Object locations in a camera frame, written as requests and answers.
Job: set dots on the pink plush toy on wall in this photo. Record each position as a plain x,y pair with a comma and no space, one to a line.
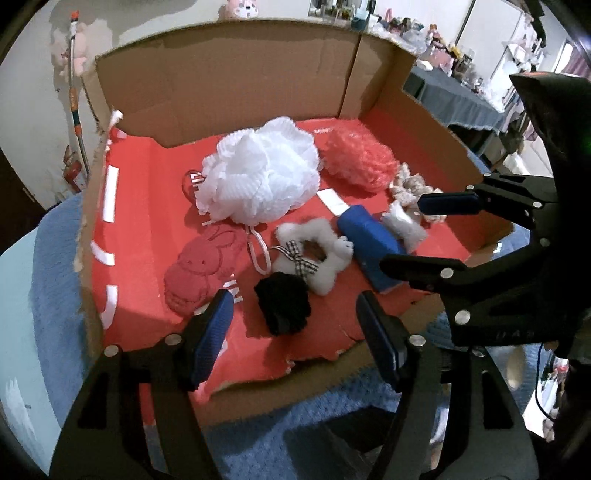
238,10

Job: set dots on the blue textured blanket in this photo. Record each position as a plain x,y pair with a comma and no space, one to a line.
289,443

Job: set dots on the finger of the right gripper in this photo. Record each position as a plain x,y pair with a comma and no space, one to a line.
515,198
420,272

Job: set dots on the cardboard box red interior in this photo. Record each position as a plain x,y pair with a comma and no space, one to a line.
226,121

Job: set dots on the pink plush behind pole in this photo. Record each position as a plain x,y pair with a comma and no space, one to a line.
61,57

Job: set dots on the table with dark cloth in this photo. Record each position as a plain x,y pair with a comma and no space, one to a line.
450,102

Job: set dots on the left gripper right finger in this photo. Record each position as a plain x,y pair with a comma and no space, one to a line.
485,437

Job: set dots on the cream lace scrunchie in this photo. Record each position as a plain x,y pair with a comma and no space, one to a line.
407,188

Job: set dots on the white fluffy soft item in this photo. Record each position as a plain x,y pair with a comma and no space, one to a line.
404,227

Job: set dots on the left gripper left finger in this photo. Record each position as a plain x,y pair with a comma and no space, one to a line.
103,436

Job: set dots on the red mesh bath pouf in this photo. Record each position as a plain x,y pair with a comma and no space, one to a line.
354,154

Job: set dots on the white mesh bath pouf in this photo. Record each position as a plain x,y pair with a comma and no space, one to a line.
257,176

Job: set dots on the orange-tipped pole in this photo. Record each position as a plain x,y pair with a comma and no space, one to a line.
73,92

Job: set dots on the red knitted bunny plush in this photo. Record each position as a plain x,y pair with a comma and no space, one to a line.
202,267

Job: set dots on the black fluffy pompom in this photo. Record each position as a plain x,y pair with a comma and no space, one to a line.
283,300

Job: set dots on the white fluffy star scrunchie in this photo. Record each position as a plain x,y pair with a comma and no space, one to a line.
313,252

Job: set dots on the light teal cushion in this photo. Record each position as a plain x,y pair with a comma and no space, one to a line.
25,404

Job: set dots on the blue cloth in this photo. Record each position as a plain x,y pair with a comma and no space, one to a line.
372,241

